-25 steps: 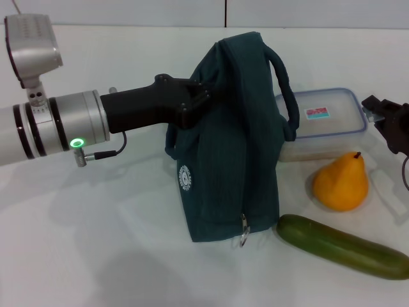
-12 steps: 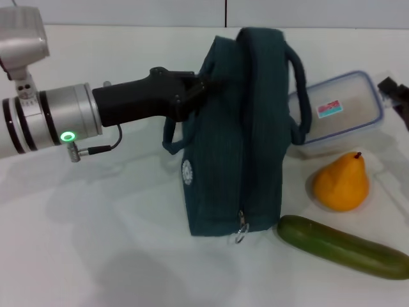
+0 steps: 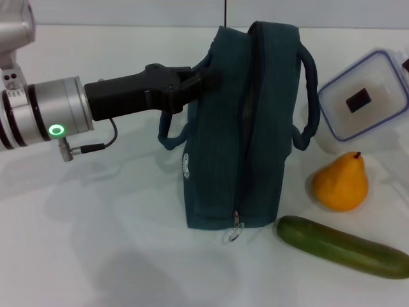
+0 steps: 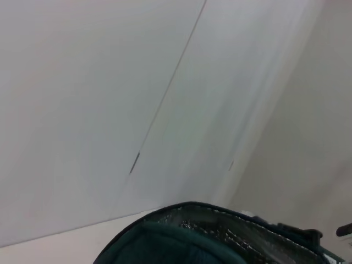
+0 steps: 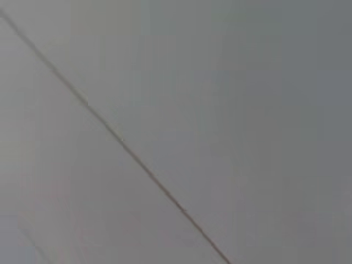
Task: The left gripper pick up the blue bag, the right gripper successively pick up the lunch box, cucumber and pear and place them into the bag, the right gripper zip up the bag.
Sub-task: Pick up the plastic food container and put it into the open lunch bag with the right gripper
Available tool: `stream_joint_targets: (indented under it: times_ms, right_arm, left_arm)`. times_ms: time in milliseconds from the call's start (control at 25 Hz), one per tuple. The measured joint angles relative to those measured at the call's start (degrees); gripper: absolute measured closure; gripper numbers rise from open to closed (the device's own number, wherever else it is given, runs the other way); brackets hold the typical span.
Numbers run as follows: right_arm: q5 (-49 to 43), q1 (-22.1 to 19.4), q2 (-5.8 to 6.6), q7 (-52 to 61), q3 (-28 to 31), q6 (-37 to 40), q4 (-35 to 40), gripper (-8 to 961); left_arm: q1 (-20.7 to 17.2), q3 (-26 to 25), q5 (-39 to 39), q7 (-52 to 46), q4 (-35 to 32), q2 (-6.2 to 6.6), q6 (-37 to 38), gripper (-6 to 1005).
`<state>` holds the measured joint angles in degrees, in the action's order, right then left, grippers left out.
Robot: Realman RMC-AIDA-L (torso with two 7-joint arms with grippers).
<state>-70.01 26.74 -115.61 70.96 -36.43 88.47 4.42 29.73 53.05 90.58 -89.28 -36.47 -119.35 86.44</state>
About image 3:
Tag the dark teal fabric bag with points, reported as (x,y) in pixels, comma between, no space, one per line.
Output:
(217,144)

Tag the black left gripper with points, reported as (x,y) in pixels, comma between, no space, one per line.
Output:
(128,96)

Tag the green cucumber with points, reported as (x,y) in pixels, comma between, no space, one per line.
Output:
(335,246)

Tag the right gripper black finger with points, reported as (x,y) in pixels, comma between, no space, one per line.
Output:
(405,64)

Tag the clear blue-rimmed food container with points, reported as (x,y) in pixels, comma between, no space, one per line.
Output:
(338,105)

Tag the orange pear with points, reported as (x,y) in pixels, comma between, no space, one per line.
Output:
(340,188)

